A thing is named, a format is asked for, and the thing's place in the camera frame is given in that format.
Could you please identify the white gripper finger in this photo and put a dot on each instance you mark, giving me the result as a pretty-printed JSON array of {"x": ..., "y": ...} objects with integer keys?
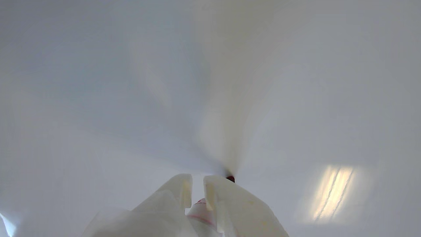
[
  {"x": 164, "y": 210},
  {"x": 240, "y": 210}
]

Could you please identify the red whiteboard marker pen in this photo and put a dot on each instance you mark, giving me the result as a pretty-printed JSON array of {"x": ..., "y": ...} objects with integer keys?
[{"x": 202, "y": 217}]

